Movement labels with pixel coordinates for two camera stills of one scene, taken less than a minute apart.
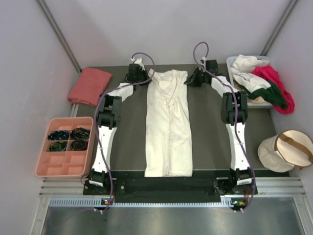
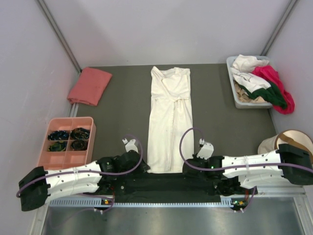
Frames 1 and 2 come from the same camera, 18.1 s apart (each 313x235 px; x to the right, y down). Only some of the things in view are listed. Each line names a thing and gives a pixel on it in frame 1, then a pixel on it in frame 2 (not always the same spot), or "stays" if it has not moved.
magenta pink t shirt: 272,74 stays
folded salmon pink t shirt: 89,86 stays
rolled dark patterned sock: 79,145 stays
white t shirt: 168,140 stays
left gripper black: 147,78 → 143,168
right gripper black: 192,81 → 196,158
